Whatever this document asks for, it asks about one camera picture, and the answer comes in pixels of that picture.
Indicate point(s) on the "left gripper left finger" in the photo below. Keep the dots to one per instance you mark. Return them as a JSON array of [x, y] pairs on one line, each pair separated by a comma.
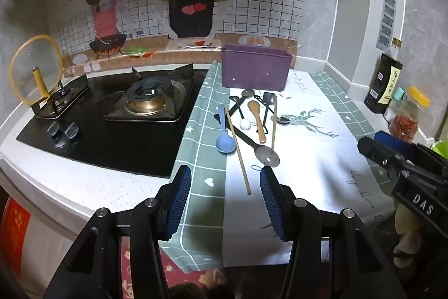
[[153, 220]]

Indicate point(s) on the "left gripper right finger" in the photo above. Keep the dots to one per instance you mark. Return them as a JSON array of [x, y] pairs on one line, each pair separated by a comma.
[[297, 221]]

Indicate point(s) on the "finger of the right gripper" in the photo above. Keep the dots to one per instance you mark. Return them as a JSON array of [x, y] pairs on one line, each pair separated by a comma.
[[389, 160], [392, 142]]

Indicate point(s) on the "black slotted skimmer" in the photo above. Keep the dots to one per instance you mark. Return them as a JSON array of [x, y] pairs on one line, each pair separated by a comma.
[[264, 154]]

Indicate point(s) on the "wooden chopstick long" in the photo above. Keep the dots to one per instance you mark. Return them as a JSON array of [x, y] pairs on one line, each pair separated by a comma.
[[241, 163]]

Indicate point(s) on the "blue ladle spoon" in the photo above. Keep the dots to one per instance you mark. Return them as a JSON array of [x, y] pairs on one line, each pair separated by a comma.
[[224, 143]]

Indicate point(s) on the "wooden chopstick short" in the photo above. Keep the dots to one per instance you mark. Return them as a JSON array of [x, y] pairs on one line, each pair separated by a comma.
[[274, 123]]

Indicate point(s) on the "small white spoon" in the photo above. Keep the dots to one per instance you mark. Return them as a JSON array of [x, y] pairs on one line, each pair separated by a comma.
[[245, 124]]

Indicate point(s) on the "wooden spoon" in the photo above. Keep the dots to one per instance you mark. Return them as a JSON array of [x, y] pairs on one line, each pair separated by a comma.
[[254, 108]]

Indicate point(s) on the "steel spoon black handle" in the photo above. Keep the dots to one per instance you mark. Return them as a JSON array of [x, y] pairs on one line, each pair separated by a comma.
[[283, 121]]

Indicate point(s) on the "black rice paddle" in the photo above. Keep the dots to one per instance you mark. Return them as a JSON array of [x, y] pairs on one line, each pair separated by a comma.
[[237, 105]]

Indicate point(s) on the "gloved right hand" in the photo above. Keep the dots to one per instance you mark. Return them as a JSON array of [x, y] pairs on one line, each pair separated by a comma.
[[409, 227]]

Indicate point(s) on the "yellow lid spice jar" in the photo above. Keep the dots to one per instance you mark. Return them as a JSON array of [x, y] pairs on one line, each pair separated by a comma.
[[405, 124]]

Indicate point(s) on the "teal lid glass jar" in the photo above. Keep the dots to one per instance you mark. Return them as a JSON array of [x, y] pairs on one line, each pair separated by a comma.
[[395, 102]]

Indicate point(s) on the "dark tea tin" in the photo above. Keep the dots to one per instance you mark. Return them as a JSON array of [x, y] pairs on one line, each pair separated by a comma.
[[383, 84]]

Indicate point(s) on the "green white tablecloth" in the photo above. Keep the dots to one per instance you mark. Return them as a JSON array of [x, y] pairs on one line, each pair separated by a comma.
[[221, 225]]

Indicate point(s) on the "black gas stove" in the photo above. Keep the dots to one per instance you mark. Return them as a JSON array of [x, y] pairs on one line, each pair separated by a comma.
[[131, 122]]

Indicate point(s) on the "purple utensil bin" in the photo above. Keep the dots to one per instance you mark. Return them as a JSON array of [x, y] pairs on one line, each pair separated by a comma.
[[255, 67]]

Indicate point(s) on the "yellow rimmed glass lid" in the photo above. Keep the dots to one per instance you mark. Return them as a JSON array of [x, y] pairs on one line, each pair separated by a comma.
[[36, 69]]

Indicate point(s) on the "grey wall vent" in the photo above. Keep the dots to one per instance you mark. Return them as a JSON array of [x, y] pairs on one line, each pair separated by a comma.
[[385, 35]]

